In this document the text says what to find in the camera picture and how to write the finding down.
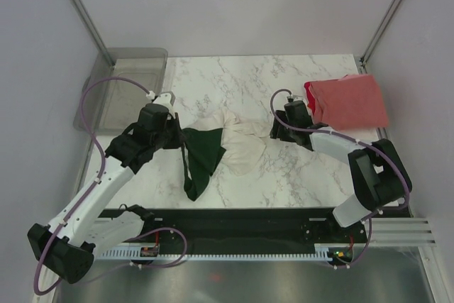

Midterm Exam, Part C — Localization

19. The cream green raglan t-shirt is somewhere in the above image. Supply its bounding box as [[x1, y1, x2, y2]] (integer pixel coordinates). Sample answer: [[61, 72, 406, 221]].
[[181, 107, 271, 202]]

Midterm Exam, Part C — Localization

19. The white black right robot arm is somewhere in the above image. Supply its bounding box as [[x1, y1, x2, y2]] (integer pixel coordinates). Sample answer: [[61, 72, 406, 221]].
[[270, 101, 412, 242]]

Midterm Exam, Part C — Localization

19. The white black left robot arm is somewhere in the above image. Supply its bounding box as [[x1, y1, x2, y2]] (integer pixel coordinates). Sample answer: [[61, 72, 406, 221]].
[[27, 102, 181, 284]]

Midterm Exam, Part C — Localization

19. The folded red t-shirt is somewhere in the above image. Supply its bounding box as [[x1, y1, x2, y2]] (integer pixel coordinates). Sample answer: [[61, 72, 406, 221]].
[[304, 82, 315, 116]]

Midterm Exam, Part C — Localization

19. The clear grey plastic bin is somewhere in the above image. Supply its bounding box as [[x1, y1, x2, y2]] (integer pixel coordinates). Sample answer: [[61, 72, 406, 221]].
[[82, 48, 168, 136]]

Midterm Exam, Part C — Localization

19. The folded pink t-shirt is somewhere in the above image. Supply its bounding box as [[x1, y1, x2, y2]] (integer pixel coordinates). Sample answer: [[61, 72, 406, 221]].
[[311, 74, 389, 131]]

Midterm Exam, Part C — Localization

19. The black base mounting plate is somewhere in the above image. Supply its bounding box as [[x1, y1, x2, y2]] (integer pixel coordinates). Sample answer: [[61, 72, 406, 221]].
[[99, 206, 370, 256]]

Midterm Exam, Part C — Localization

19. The white slotted cable duct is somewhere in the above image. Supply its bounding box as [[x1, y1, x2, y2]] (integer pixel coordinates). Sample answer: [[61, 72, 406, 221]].
[[97, 244, 353, 261]]

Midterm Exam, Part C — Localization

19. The right aluminium frame post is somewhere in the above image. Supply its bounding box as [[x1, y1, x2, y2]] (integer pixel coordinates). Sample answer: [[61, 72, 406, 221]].
[[355, 0, 404, 70]]

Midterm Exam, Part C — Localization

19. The aluminium frame post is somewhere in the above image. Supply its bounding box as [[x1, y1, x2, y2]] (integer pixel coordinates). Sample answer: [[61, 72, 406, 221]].
[[70, 0, 115, 67], [355, 0, 404, 70]]

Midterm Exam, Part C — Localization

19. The left aluminium frame post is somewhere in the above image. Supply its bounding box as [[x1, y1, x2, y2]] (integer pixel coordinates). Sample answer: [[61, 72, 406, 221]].
[[70, 0, 115, 67]]

